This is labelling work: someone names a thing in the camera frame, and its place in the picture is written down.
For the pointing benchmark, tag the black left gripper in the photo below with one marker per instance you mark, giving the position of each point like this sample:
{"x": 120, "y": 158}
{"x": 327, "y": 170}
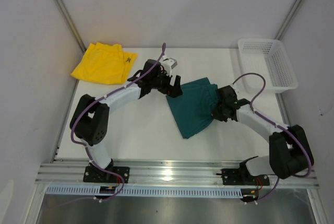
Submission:
{"x": 173, "y": 91}

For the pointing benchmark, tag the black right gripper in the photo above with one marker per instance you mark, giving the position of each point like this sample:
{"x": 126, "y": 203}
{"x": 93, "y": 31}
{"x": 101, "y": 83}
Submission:
{"x": 217, "y": 115}

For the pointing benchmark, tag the green shorts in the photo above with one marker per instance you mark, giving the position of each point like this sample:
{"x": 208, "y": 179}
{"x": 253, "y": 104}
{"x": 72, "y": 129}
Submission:
{"x": 192, "y": 110}

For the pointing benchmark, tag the yellow shorts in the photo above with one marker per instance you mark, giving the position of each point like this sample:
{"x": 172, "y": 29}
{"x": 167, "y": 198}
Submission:
{"x": 104, "y": 64}

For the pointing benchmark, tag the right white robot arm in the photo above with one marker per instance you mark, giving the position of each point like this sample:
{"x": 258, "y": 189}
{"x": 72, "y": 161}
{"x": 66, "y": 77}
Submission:
{"x": 289, "y": 151}

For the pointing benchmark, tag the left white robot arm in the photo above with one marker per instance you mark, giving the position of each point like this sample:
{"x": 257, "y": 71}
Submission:
{"x": 89, "y": 124}

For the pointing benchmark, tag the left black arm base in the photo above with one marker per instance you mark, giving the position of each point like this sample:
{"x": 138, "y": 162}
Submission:
{"x": 95, "y": 175}

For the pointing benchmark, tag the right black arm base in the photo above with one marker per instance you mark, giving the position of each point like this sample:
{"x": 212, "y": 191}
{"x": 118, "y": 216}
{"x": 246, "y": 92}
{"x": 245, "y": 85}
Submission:
{"x": 242, "y": 177}

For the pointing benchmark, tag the white perforated plastic basket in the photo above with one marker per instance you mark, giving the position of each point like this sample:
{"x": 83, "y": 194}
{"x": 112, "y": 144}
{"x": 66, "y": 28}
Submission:
{"x": 268, "y": 58}

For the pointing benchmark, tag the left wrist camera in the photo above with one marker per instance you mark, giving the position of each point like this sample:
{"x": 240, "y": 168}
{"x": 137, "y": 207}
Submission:
{"x": 168, "y": 64}

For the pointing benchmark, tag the right aluminium corner post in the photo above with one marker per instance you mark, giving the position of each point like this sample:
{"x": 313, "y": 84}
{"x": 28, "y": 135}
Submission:
{"x": 296, "y": 6}

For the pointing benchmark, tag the aluminium corner post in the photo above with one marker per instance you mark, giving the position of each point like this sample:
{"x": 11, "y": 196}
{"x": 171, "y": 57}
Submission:
{"x": 70, "y": 24}
{"x": 296, "y": 6}

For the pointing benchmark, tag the slotted white cable duct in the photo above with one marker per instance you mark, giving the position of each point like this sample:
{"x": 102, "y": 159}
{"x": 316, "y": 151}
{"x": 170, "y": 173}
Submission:
{"x": 146, "y": 191}

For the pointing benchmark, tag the aluminium front rail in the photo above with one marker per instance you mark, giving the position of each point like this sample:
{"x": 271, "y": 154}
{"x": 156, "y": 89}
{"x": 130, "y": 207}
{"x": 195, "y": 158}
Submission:
{"x": 142, "y": 172}

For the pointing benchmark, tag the left aluminium corner post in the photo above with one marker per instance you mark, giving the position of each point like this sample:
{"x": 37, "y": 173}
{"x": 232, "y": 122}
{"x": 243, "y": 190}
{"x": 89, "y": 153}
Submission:
{"x": 70, "y": 24}

